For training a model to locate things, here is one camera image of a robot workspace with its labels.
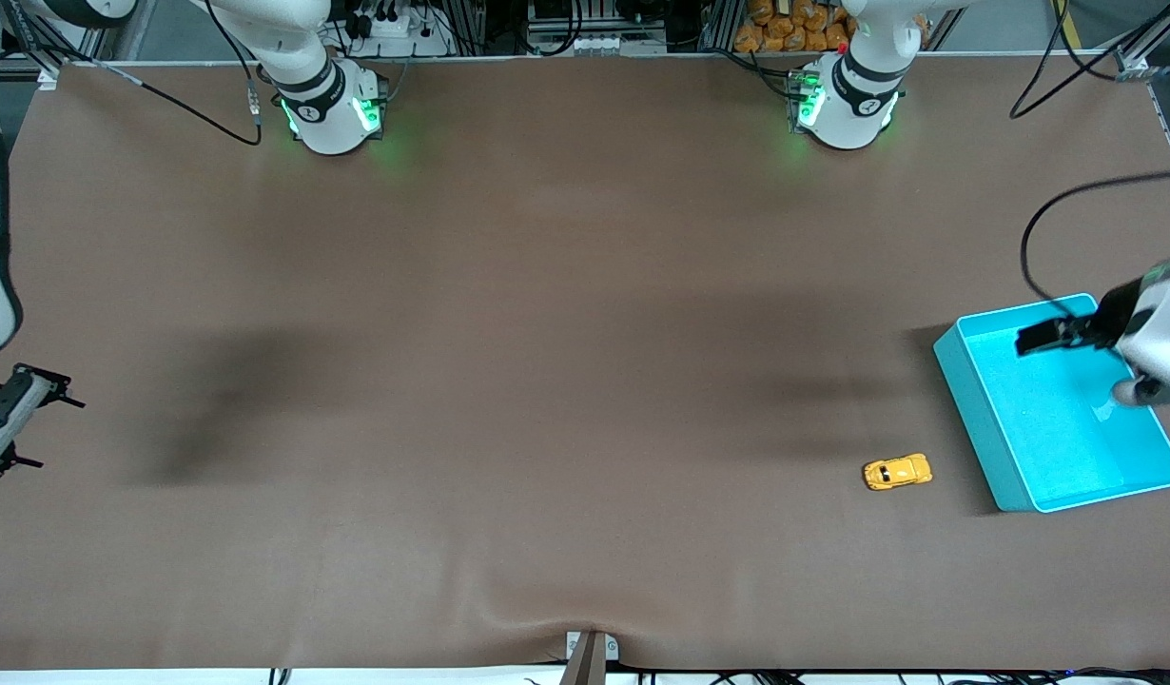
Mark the silver table clamp bracket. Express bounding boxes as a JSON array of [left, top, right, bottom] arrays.
[[566, 630, 620, 685]]

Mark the yellow beetle toy car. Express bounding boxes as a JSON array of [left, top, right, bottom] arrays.
[[863, 453, 934, 492]]

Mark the orange packaged snacks pile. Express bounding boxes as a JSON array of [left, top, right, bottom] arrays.
[[734, 0, 928, 53]]

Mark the white power strip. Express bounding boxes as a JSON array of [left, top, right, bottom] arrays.
[[352, 5, 434, 44]]

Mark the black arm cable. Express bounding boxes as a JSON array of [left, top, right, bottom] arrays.
[[1011, 0, 1170, 315], [0, 0, 263, 148]]

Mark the brown table mat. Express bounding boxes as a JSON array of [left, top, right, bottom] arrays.
[[0, 52, 1170, 672]]

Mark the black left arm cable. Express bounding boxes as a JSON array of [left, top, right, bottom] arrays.
[[1011, 0, 1170, 315]]

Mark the aluminium frame rail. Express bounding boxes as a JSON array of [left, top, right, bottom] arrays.
[[1113, 0, 1170, 158], [0, 0, 120, 88]]

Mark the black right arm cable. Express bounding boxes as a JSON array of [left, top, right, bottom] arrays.
[[0, 0, 263, 148]]

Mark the cyan plastic bin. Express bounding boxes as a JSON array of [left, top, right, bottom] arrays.
[[932, 292, 1170, 515]]

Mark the white connector block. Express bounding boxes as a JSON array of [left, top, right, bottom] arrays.
[[537, 33, 667, 56]]

